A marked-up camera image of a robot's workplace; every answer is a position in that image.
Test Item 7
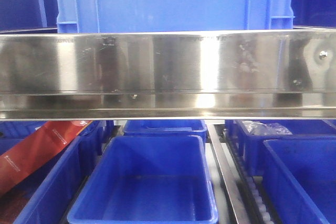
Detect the stainless steel shelf beam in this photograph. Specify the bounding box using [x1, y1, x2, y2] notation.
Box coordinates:
[1, 27, 335, 121]

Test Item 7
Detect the large blue crate upper shelf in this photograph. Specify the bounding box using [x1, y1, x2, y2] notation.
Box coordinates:
[57, 0, 294, 33]

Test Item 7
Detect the blue centre rear bin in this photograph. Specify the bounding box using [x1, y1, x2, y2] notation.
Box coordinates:
[123, 119, 207, 144]

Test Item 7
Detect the blue bin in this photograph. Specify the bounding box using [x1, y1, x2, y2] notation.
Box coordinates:
[262, 137, 335, 223]
[123, 119, 207, 144]
[67, 135, 218, 223]
[1, 121, 113, 223]
[225, 119, 335, 176]

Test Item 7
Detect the blue centre front bin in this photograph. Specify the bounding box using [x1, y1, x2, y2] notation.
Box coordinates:
[67, 135, 218, 223]

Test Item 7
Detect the clear plastic bag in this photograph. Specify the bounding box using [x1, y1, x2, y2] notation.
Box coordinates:
[242, 120, 292, 135]

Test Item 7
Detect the blue right rear bin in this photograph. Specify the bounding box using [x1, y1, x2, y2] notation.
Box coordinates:
[225, 119, 335, 176]

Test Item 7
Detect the roller track strip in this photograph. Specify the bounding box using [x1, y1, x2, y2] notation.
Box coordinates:
[222, 129, 282, 223]

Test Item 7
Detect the blue right front bin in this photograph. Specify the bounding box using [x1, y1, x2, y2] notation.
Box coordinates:
[262, 137, 335, 223]

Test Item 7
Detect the blue left front bin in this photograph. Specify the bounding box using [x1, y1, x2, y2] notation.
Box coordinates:
[1, 121, 113, 223]

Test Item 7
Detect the red packaging pouch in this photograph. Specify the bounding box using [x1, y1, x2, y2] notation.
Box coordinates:
[1, 120, 92, 195]

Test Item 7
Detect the steel shelf divider rail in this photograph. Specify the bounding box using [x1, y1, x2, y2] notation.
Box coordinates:
[208, 125, 250, 223]

